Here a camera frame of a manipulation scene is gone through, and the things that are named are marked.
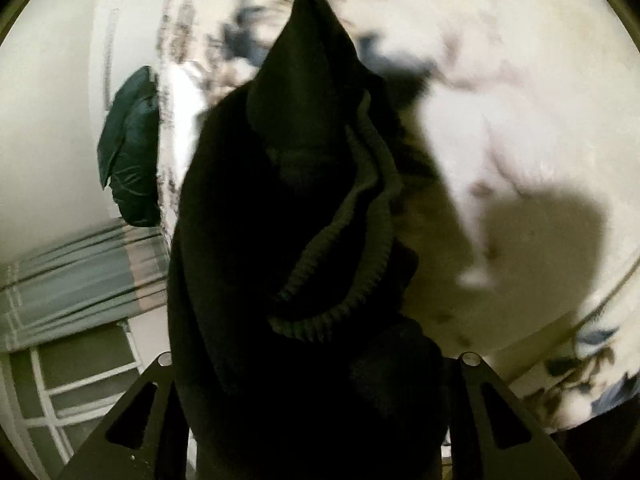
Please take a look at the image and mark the black lion print sweater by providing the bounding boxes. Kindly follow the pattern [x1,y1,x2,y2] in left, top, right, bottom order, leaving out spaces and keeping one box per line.
[168,0,446,479]

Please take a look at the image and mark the grey striped curtain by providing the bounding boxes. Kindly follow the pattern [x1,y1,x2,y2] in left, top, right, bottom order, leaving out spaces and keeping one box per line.
[1,220,169,353]

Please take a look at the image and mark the dark green pillow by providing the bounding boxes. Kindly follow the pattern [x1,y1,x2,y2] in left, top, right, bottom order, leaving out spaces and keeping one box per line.
[96,66,160,228]

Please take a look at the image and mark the floral bed blanket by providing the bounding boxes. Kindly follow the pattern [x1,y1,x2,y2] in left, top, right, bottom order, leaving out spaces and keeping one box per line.
[157,0,639,432]

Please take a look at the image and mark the white folded cloth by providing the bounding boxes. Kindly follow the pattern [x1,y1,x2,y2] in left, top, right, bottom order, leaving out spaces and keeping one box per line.
[160,62,208,190]

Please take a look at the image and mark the white bed headboard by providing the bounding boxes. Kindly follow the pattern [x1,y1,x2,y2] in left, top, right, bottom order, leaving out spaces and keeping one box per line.
[88,0,165,129]

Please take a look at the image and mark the window with white frame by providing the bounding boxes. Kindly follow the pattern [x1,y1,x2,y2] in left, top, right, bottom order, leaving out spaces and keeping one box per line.
[1,321,143,479]

